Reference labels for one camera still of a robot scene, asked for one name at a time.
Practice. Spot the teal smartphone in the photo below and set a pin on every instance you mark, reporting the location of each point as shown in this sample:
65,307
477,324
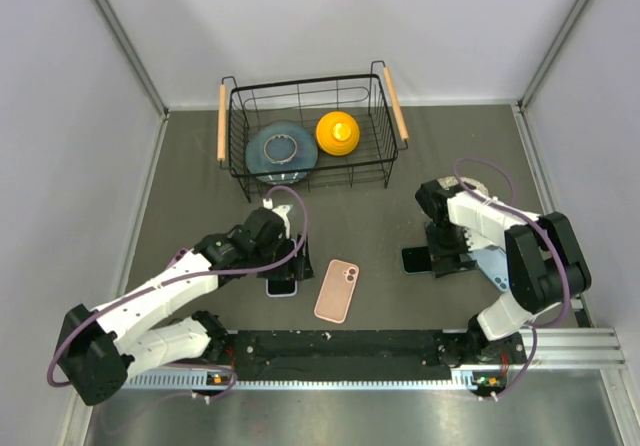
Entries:
413,260

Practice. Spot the lavender phone case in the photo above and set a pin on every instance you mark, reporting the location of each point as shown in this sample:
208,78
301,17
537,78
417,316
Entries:
282,294

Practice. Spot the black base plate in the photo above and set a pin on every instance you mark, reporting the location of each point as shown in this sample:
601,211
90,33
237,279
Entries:
360,355

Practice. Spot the blue ceramic plate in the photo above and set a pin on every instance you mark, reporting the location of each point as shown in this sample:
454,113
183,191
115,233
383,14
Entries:
282,153

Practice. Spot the black wire basket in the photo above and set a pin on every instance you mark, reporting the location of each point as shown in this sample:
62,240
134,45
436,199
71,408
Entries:
371,98

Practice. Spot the yellow ribbed bowl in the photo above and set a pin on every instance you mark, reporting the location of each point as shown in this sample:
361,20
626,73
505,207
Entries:
337,133

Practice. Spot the pink phone case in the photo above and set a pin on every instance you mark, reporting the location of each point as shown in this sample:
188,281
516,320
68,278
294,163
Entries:
336,291

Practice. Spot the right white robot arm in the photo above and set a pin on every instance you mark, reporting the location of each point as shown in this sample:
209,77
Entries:
535,260

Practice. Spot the blue smartphone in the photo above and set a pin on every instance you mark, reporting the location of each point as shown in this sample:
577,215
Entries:
281,286

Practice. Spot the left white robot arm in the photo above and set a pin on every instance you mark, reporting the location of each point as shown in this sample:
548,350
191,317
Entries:
100,348

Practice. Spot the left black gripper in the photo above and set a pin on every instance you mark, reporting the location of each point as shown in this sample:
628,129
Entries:
298,268

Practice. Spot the slotted cable duct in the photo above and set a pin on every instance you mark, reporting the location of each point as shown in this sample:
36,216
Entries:
204,380

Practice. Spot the light blue phone case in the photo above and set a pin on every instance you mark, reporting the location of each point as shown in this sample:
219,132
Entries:
492,262

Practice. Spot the speckled round coaster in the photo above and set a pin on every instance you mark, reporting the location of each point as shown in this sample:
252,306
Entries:
451,181

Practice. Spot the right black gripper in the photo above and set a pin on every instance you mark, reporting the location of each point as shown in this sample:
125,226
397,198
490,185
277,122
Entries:
442,259

